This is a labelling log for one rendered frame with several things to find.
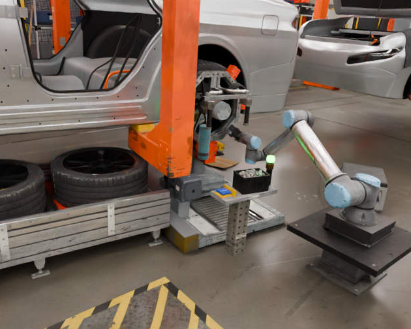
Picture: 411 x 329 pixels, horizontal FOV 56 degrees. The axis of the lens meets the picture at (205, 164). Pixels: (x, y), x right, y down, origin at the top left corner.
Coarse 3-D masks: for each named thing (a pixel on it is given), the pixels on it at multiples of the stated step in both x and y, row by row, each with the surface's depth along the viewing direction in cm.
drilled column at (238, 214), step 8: (248, 200) 254; (232, 208) 256; (240, 208) 252; (248, 208) 256; (232, 216) 258; (240, 216) 255; (248, 216) 259; (232, 224) 259; (240, 224) 257; (232, 232) 260; (240, 232) 260; (232, 240) 262; (240, 240) 262; (232, 248) 263; (240, 248) 265
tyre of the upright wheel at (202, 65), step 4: (200, 60) 303; (204, 60) 306; (200, 64) 292; (204, 64) 293; (208, 64) 295; (212, 64) 296; (216, 64) 299; (220, 64) 302; (200, 68) 292; (204, 68) 294; (208, 68) 296; (212, 68) 297; (216, 68) 299; (220, 68) 301; (224, 68) 304; (196, 72) 291; (216, 132) 320
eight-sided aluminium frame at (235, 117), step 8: (200, 72) 286; (208, 72) 287; (216, 72) 291; (224, 72) 295; (200, 80) 286; (232, 80) 301; (240, 104) 313; (232, 112) 318; (232, 120) 316; (224, 128) 320; (216, 136) 311; (224, 136) 315
